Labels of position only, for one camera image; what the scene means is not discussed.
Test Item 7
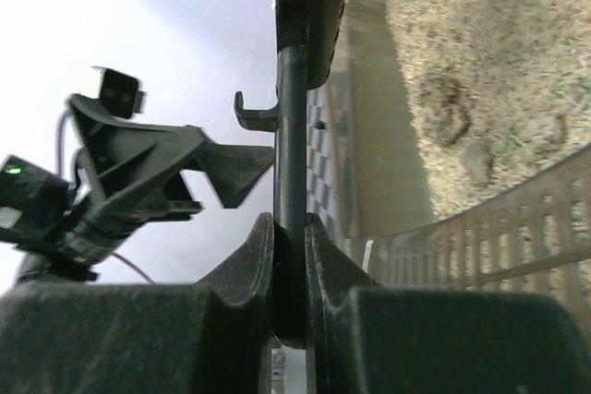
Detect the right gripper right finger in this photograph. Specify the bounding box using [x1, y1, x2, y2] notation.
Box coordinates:
[306, 214, 590, 393]

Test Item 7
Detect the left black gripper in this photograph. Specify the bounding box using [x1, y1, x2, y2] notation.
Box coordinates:
[67, 66, 275, 237]

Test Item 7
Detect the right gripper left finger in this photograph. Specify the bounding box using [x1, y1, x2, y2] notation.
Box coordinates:
[1, 213, 273, 393]

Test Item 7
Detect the black white chessboard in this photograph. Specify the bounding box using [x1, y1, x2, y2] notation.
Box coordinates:
[307, 87, 341, 244]

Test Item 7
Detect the black litter scoop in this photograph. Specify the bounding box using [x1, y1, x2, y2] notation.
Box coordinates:
[235, 0, 345, 349]

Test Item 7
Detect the grey litter clump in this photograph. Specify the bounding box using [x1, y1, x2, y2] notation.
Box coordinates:
[462, 140, 493, 186]

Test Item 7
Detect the brown plastic litter box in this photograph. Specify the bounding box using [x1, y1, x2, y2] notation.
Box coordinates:
[326, 0, 590, 307]

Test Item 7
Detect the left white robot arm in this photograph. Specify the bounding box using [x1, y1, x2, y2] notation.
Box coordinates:
[1, 68, 274, 281]

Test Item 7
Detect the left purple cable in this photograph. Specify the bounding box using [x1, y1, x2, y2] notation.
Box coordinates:
[18, 112, 156, 284]

